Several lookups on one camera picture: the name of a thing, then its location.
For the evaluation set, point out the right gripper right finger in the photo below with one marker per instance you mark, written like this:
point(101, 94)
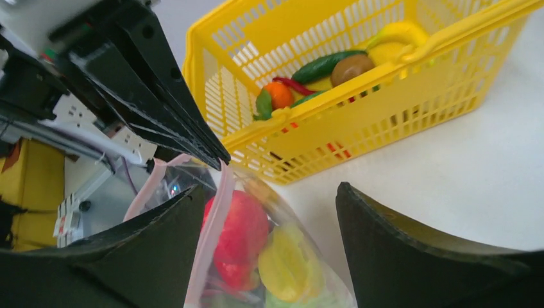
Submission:
point(396, 261)

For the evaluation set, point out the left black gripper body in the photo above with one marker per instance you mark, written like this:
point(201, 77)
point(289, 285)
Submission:
point(31, 86)

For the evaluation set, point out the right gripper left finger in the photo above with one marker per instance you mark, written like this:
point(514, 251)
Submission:
point(143, 262)

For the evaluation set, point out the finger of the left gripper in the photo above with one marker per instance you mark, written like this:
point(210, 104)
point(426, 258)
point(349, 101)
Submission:
point(93, 60)
point(172, 109)

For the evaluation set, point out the clear pink-dotted zip bag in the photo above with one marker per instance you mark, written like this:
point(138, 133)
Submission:
point(206, 288)

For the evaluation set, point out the yellow-green pepper toy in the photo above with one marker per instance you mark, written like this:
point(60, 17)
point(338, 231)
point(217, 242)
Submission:
point(288, 266)

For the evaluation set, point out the yellow plastic basket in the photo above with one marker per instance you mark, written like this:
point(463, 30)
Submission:
point(240, 46)

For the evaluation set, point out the green cabbage toy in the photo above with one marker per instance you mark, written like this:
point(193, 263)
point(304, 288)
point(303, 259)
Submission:
point(323, 300)

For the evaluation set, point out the small orange toy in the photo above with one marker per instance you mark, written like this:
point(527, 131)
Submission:
point(281, 95)

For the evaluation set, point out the red chili pepper toy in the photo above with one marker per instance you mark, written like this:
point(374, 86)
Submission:
point(297, 87)

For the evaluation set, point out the green bean toy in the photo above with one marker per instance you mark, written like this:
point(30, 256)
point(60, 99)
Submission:
point(310, 98)

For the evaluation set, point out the green cucumber toy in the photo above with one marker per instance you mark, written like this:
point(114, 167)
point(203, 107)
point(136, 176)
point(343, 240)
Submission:
point(322, 66)

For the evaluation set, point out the yellow banana toy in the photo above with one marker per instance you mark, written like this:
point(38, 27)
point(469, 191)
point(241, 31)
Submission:
point(403, 32)

